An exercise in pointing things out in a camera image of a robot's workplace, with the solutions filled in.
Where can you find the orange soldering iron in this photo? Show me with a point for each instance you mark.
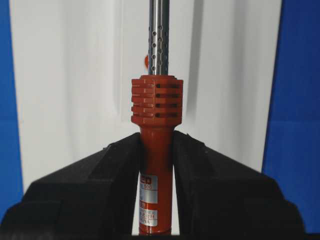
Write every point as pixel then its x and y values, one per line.
pixel 157 109

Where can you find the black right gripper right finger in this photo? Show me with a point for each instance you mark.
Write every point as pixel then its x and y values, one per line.
pixel 221 199

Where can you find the white paper sheet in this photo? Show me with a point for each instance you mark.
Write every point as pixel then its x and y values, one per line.
pixel 74 61

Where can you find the orange round mark sticker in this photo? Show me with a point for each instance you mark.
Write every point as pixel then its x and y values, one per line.
pixel 146 61

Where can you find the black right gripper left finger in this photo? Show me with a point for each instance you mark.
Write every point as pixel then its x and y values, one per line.
pixel 91 199

